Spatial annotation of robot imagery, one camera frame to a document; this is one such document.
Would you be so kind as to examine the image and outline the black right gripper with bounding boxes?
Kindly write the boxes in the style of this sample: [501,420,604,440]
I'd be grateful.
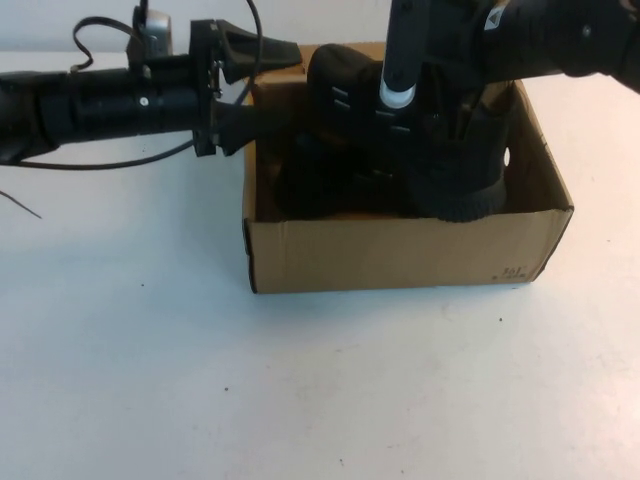
[418,0,516,144]

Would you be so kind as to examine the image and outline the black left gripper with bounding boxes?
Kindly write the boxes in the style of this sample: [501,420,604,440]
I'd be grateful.
[187,18,302,159]

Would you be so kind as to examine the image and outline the black knit sneaker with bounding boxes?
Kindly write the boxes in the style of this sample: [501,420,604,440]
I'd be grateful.
[272,132,419,221]
[304,43,507,222]

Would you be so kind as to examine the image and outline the brown cardboard shoe box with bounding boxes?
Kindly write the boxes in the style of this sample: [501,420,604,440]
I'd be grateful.
[243,43,575,295]

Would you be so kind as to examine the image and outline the right wrist camera black silver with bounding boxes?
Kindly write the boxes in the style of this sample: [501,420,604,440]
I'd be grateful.
[379,0,420,110]

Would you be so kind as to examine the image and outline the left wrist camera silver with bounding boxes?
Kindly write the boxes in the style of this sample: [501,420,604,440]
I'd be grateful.
[127,7,174,60]

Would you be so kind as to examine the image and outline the thick black cable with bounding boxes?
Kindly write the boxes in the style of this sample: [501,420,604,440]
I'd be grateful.
[0,0,266,169]

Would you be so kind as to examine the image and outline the thin black camera cable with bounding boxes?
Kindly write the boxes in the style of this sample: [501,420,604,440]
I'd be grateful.
[71,16,139,72]

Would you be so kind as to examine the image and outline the thin dark wire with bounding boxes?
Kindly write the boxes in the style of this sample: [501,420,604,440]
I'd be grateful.
[0,188,44,220]

